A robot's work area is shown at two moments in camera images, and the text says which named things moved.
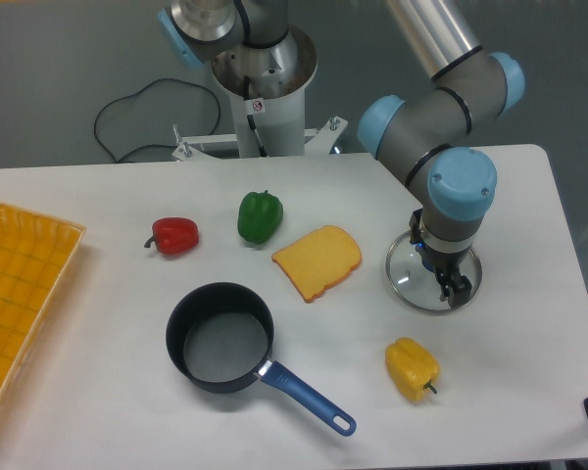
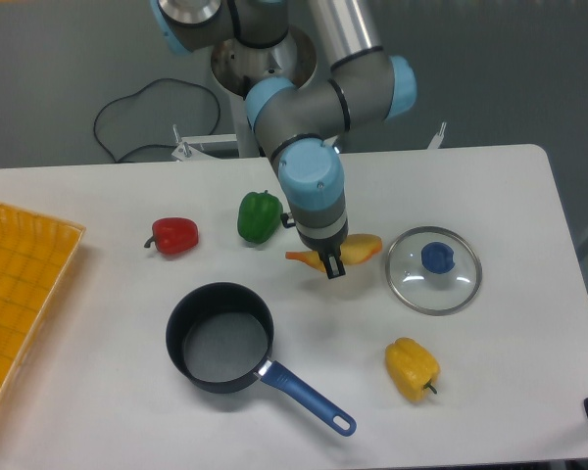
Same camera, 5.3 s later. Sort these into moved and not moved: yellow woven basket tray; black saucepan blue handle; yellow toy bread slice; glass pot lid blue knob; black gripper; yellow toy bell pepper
Moved: black gripper; yellow toy bread slice
Not moved: yellow toy bell pepper; yellow woven basket tray; glass pot lid blue knob; black saucepan blue handle
